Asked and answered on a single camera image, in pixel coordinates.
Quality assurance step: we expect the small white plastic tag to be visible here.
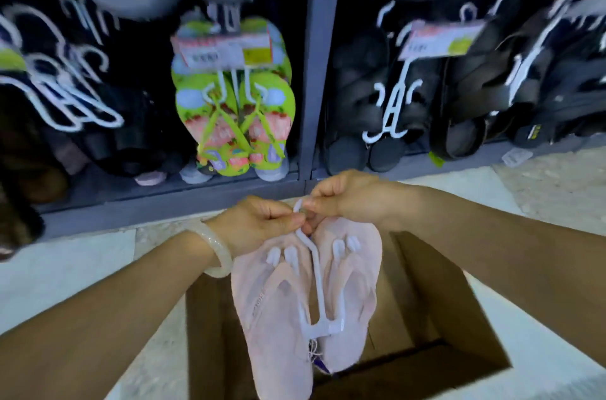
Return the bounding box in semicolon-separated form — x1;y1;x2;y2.
501;147;534;167

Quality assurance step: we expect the row of black hanging sandals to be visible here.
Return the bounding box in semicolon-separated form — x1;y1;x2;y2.
483;0;606;150

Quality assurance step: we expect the person's left hand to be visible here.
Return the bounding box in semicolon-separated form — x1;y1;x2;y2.
207;195;314;259

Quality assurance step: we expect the bundle of white hangers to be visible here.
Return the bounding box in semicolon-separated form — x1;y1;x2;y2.
0;0;126;133

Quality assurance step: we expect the purple white hang tag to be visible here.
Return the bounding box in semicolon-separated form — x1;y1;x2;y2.
307;338;333;375

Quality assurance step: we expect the brown cardboard box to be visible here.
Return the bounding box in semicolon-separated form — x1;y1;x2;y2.
186;230;513;400

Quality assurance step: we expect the white plastic shoe hanger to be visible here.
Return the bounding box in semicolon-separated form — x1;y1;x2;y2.
265;198;362;338

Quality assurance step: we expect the person's right forearm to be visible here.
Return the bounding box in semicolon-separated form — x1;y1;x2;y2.
393;186;606;369

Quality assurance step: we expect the white price label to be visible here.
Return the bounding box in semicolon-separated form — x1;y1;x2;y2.
398;19;487;61
170;32;274;72

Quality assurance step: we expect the white jade bangle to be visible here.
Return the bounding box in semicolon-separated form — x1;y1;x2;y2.
188;220;234;279

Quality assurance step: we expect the black strap sandal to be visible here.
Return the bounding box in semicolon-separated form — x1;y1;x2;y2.
324;31;394;175
368;54;443;173

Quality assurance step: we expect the grey metal rack post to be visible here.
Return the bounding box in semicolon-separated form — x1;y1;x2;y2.
297;0;349;180

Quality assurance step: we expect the white hanger with black sandals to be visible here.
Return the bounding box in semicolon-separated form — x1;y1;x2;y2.
362;59;425;145

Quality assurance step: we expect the grey rack base shelf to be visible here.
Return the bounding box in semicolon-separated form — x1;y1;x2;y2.
34;137;590;240

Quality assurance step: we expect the person's left forearm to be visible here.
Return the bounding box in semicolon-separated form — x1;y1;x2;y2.
0;222;233;400

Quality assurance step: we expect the pale pink slipper sole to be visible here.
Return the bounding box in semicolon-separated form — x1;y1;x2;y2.
134;171;167;187

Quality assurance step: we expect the person's right hand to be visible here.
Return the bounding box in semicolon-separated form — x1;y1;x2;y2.
300;170;413;236

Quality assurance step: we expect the black slide sandal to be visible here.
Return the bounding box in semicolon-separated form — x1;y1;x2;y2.
430;19;519;161

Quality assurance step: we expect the pile of dark shoes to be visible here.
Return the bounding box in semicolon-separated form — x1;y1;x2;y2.
43;0;197;178

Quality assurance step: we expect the green printed flip-flop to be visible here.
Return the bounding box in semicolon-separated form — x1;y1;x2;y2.
175;73;253;177
239;16;293;79
238;70;297;169
170;19;223;83

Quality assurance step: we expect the white hanger with green flip-flops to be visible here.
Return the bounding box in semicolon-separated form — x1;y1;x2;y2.
202;2;270;106

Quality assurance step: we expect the pink flip-flop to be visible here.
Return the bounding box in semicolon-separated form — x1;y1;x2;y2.
230;225;317;400
310;217;383;374

